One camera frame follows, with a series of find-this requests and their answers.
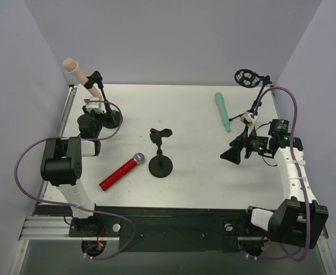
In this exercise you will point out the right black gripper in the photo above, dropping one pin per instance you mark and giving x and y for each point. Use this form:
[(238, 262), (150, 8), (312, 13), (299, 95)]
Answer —
[(245, 146)]

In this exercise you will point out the black mic stand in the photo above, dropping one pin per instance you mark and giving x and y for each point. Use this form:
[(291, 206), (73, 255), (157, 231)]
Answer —
[(111, 118), (160, 166)]

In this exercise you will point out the red glitter microphone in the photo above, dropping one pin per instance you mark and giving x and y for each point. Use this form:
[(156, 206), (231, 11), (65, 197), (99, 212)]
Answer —
[(108, 182)]

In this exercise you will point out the pink microphone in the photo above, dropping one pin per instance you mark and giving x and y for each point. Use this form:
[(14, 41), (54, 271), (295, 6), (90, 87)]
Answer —
[(73, 68)]

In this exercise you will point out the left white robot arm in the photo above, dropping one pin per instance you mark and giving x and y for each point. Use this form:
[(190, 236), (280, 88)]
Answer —
[(62, 166)]

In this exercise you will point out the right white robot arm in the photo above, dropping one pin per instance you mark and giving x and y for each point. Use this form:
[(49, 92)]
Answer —
[(300, 219)]

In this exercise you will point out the teal microphone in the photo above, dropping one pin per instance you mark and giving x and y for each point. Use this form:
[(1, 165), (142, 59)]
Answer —
[(219, 100)]

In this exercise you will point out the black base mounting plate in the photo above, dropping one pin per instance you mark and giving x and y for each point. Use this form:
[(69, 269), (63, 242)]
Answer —
[(143, 229)]

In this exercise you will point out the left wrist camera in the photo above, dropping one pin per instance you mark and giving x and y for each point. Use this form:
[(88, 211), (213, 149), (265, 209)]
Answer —
[(92, 106)]

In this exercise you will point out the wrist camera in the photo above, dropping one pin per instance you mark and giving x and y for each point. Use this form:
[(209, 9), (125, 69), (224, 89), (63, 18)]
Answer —
[(249, 119), (92, 106)]

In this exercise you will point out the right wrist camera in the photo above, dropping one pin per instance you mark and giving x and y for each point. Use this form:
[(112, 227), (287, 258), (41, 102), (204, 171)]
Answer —
[(249, 119)]

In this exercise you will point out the tripod shock mount stand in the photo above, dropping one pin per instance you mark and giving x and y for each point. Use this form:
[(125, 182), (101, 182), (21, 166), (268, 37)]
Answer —
[(249, 79)]

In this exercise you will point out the aluminium frame rail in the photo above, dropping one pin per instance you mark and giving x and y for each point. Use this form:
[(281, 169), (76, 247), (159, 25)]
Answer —
[(44, 228)]

